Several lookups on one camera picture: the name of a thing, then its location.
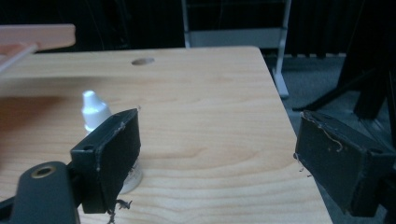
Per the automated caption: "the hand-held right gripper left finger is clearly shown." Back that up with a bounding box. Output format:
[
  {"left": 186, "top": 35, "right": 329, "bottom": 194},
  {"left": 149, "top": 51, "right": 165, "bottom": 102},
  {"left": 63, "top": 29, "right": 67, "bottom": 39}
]
[{"left": 70, "top": 107, "right": 142, "bottom": 215}]

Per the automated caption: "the black curtain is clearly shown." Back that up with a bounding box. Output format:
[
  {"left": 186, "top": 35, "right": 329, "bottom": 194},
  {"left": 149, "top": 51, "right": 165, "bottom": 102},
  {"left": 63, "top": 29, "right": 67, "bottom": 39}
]
[{"left": 0, "top": 0, "right": 396, "bottom": 59}]

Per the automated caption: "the white dropper bottle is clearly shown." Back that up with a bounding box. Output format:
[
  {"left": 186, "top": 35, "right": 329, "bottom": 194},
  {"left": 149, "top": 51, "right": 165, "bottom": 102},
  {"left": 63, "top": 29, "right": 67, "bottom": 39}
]
[{"left": 80, "top": 90, "right": 144, "bottom": 195}]

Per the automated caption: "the white metal stand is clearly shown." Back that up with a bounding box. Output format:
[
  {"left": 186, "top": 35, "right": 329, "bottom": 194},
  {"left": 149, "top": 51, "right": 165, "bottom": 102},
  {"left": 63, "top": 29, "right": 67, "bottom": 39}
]
[{"left": 181, "top": 0, "right": 292, "bottom": 98}]

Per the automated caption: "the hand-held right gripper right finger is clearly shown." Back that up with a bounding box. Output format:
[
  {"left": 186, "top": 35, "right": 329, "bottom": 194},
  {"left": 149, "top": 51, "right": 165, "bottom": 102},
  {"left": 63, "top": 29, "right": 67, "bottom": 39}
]
[{"left": 294, "top": 110, "right": 396, "bottom": 217}]

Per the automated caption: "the black tripod stand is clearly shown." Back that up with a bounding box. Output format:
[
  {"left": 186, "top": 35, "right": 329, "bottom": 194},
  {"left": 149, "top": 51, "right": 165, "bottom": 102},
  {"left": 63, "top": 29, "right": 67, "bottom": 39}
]
[{"left": 291, "top": 0, "right": 396, "bottom": 144}]

